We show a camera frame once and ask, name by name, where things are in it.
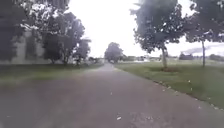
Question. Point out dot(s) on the round distant tree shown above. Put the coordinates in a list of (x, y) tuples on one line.
[(113, 52)]

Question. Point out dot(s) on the small leafy tree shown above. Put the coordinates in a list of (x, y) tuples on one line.
[(82, 50)]

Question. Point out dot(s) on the grey paved path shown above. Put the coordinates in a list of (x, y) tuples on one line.
[(110, 100)]

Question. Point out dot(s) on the dark leafy tree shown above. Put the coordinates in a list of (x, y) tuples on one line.
[(10, 30), (61, 36)]

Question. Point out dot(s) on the tree with pale trunk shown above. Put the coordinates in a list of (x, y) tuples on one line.
[(156, 23)]

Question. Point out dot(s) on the open grass field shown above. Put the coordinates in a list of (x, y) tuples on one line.
[(186, 78)]

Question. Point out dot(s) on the pale building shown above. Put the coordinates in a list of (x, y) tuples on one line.
[(20, 51)]

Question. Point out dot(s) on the tree with thin trunk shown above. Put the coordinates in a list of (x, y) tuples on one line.
[(206, 20)]

